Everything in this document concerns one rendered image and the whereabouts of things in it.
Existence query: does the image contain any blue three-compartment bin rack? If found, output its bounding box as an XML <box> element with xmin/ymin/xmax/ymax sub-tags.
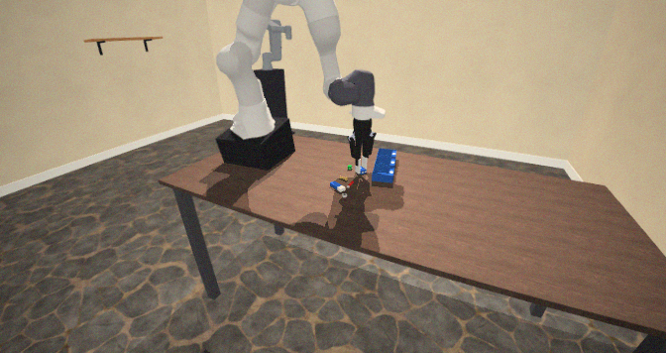
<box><xmin>372</xmin><ymin>149</ymin><xmax>396</xmax><ymax>183</ymax></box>

